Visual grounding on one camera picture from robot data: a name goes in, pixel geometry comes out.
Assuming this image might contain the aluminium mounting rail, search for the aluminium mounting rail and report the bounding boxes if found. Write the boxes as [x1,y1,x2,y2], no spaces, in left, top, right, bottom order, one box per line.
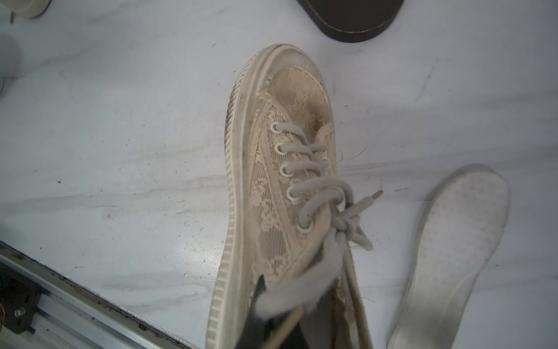
[1,243,192,348]

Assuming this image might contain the beige lace-up shoe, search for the beige lace-up shoe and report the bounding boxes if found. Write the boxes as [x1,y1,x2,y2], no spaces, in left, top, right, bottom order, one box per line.
[0,0,51,24]

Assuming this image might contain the metal jewelry stand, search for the metal jewelry stand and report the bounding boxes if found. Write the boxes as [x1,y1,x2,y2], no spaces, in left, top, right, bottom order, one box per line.
[298,0,403,43]

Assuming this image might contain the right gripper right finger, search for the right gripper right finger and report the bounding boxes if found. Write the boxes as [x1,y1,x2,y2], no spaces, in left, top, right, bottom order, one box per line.
[301,292,335,349]

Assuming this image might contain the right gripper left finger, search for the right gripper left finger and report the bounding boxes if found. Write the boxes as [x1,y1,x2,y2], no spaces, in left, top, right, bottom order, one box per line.
[235,275,305,349]

